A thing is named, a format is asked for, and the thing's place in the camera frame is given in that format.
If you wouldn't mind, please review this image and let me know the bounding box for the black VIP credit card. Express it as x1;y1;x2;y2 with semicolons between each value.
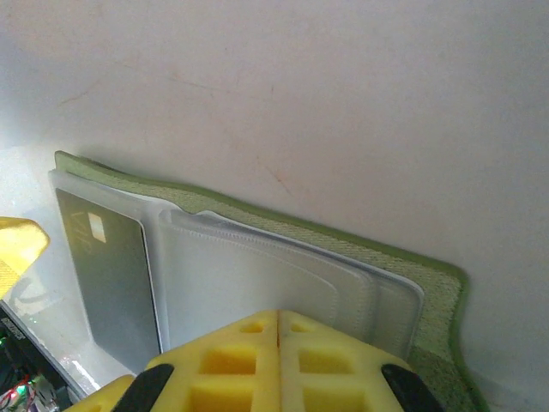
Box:
54;187;165;376

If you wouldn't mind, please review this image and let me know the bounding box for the green card holder wallet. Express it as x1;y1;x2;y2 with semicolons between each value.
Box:
47;149;491;412

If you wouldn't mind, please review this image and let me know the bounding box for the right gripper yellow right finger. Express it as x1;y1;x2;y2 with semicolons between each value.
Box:
278;309;448;412

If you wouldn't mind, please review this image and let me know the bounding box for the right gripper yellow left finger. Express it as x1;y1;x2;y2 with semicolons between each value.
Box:
130;309;282;412

